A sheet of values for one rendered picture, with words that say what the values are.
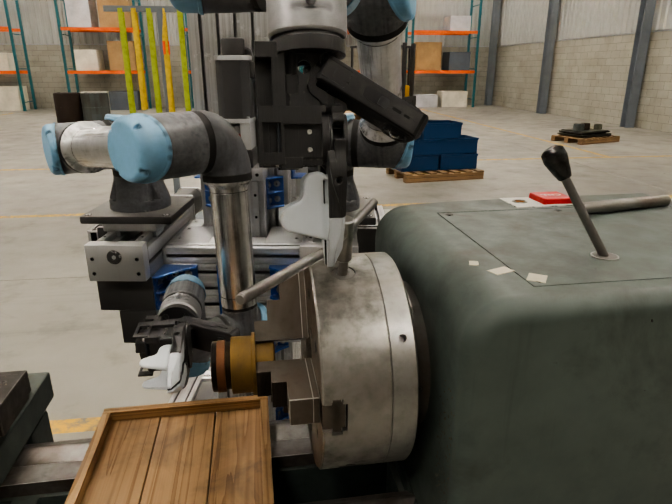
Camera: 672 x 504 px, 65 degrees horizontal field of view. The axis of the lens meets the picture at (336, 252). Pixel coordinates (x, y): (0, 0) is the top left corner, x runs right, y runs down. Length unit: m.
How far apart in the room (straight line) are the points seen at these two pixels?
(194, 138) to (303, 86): 0.49
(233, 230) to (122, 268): 0.36
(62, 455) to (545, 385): 0.81
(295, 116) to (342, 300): 0.29
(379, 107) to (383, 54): 0.58
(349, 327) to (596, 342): 0.29
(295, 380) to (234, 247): 0.41
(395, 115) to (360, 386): 0.34
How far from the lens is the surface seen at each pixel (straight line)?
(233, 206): 1.06
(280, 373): 0.76
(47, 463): 1.11
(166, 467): 0.97
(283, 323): 0.81
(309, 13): 0.51
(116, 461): 1.01
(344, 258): 0.71
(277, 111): 0.49
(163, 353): 0.85
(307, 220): 0.50
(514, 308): 0.63
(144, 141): 0.94
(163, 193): 1.44
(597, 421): 0.76
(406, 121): 0.52
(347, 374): 0.68
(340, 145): 0.48
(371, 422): 0.71
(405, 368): 0.69
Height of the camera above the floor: 1.50
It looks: 19 degrees down
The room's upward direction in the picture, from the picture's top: straight up
